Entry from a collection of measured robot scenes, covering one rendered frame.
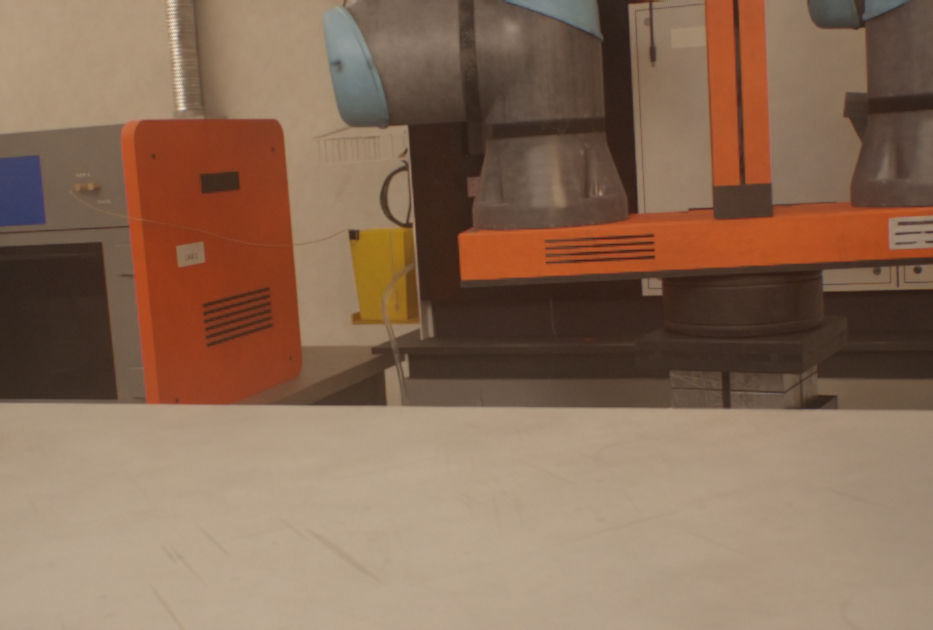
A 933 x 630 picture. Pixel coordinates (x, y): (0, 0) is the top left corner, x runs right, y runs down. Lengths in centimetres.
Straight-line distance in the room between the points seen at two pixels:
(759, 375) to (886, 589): 74
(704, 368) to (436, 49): 38
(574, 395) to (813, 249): 99
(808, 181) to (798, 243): 90
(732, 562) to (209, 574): 21
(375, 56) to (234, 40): 250
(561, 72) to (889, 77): 29
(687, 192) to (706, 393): 90
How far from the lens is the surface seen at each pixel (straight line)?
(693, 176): 211
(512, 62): 121
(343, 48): 123
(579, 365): 213
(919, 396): 205
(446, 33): 122
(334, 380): 215
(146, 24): 387
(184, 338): 186
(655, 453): 70
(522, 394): 215
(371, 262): 231
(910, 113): 123
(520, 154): 121
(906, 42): 124
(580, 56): 123
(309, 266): 363
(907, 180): 122
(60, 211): 188
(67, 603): 54
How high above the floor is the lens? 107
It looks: 7 degrees down
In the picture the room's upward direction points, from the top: 4 degrees counter-clockwise
